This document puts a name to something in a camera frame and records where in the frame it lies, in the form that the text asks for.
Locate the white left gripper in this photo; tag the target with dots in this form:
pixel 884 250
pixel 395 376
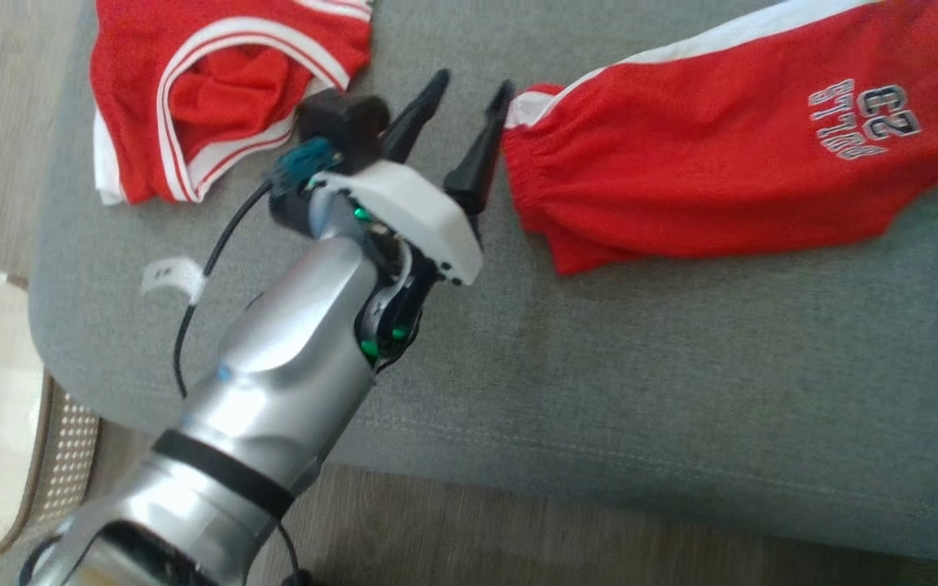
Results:
pixel 420 216

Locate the red basketball jersey shirt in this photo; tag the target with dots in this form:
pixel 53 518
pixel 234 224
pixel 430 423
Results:
pixel 225 89

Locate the red basketball shorts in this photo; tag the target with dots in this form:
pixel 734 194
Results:
pixel 721 138

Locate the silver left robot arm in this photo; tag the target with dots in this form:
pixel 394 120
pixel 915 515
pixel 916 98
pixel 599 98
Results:
pixel 273 382

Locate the grey sofa seat cushion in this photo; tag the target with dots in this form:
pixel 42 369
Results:
pixel 599 366

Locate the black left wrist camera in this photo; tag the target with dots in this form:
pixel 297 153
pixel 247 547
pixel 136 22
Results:
pixel 347 122

